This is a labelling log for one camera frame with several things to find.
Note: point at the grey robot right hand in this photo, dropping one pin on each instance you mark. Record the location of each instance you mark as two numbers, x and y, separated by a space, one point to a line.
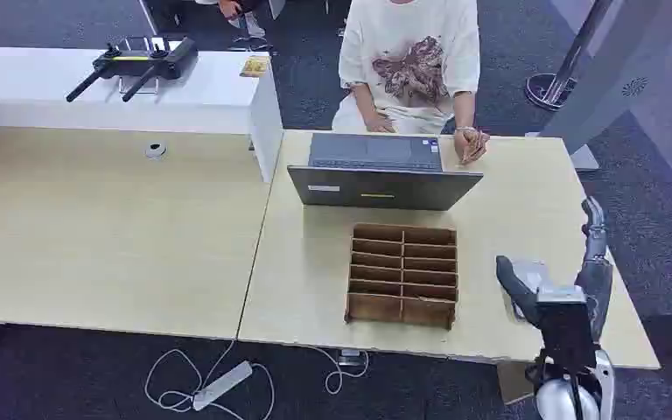
597 290

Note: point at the person's left hand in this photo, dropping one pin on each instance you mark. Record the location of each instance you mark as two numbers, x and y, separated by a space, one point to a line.
470 145

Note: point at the person's right hand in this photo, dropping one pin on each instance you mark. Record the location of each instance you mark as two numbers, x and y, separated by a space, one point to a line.
379 123

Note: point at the grey card reader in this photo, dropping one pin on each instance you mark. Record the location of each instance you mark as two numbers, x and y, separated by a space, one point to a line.
533 273

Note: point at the wooden slotted card box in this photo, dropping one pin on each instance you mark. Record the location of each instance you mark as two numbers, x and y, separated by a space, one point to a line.
402 275

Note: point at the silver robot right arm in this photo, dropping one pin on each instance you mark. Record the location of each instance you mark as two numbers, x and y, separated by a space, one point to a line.
559 403

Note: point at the grey open laptop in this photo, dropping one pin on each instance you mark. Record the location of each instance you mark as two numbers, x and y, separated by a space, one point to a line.
379 188

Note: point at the person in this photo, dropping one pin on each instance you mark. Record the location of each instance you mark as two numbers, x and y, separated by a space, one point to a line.
230 8
411 52

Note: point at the small yellow card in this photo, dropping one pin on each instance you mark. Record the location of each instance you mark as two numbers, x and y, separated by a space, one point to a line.
255 66

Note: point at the office chair base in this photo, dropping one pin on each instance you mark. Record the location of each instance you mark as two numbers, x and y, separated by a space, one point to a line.
252 42

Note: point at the grey standing kiosk panel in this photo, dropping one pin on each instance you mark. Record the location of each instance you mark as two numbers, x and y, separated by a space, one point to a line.
614 75

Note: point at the white counter shelf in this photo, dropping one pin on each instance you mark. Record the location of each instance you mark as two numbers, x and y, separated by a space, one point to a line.
208 93

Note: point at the black remote controller with antennas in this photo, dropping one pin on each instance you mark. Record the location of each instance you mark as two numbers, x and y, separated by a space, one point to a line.
165 61

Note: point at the round grey desk grommet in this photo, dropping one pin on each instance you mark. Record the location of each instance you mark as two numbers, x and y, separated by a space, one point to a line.
155 150

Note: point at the grey power adapter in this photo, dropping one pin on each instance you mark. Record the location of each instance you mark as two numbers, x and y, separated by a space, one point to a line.
350 358

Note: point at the black cabinet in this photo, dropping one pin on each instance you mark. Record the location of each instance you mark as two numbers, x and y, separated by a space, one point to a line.
165 14

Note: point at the metal controller stand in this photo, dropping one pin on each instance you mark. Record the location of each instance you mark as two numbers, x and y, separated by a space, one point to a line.
139 86

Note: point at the white power strip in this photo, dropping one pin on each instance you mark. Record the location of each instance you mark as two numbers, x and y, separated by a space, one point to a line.
223 385

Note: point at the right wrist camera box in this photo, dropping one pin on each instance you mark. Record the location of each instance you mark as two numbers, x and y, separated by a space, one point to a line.
565 330

